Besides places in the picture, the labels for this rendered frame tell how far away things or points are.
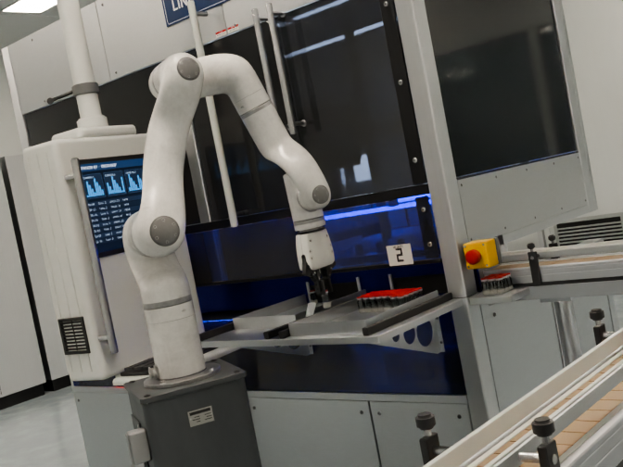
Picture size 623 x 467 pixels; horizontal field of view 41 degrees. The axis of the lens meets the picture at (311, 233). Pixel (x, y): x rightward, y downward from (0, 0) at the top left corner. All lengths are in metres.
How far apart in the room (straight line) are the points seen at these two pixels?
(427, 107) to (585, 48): 4.82
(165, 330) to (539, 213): 1.32
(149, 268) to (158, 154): 0.28
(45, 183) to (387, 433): 1.30
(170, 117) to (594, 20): 5.35
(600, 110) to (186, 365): 5.42
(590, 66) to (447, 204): 4.83
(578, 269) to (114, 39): 1.88
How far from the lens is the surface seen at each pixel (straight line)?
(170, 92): 2.02
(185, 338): 2.03
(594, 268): 2.27
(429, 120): 2.31
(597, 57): 7.03
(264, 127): 2.14
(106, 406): 3.69
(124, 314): 2.71
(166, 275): 2.03
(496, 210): 2.52
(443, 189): 2.30
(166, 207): 1.98
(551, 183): 2.88
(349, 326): 2.09
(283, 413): 2.89
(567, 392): 1.15
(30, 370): 7.25
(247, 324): 2.51
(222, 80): 2.13
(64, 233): 2.64
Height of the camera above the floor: 1.25
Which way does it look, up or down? 3 degrees down
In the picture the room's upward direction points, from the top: 11 degrees counter-clockwise
